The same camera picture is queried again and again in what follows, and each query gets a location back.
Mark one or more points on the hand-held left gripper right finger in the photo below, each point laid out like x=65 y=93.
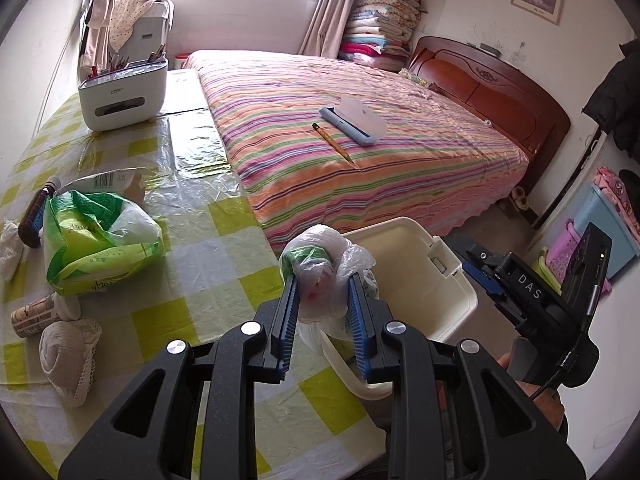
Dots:
x=357 y=320

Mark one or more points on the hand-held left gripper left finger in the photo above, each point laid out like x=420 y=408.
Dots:
x=290 y=310

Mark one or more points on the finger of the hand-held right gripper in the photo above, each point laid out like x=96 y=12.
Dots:
x=480 y=276
x=482 y=255

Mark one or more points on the cream plastic bin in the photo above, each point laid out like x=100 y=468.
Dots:
x=400 y=270

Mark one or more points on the clear plastic bag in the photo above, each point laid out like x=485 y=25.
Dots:
x=320 y=245

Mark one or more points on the white medicine box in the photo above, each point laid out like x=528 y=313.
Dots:
x=107 y=180

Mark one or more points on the person's right hand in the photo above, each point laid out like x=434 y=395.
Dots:
x=547 y=410

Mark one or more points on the pink and purple basket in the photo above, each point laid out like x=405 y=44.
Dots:
x=565 y=255

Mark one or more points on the pair of beige slippers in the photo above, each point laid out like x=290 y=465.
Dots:
x=520 y=199

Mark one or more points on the blue plastic storage box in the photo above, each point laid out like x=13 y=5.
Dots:
x=600 y=240

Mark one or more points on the pink printed cloth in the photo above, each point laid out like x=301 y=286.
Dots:
x=617 y=190

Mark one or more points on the yellow pencil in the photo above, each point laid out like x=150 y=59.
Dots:
x=334 y=142

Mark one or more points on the blue and white device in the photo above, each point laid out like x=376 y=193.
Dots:
x=357 y=120

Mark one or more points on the floral pillow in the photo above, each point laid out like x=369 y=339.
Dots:
x=420 y=80

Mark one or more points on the green and white plastic bag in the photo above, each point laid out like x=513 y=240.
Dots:
x=100 y=255

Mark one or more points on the black jacket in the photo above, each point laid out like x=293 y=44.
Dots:
x=615 y=95

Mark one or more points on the white round cap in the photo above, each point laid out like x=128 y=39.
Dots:
x=65 y=307

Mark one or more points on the white lace sock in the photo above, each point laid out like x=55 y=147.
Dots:
x=65 y=355

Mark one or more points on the stack of folded quilts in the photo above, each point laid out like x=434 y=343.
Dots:
x=380 y=25

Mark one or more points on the printed paper roll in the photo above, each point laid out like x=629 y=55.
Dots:
x=32 y=315

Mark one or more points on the brown glass bottle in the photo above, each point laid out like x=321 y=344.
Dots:
x=35 y=215

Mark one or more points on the white desk organizer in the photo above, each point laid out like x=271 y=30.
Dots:
x=120 y=90

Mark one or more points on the beige curtain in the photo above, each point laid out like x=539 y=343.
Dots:
x=325 y=20

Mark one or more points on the crumpled white tissue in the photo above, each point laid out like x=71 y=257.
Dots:
x=12 y=250

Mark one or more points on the bunch of pens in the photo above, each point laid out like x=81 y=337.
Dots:
x=117 y=62

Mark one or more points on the white cabinet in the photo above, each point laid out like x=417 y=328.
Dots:
x=147 y=35

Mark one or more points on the pink hanging garment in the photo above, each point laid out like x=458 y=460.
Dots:
x=97 y=30

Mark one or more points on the dotted cream cloth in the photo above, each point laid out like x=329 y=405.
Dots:
x=132 y=7

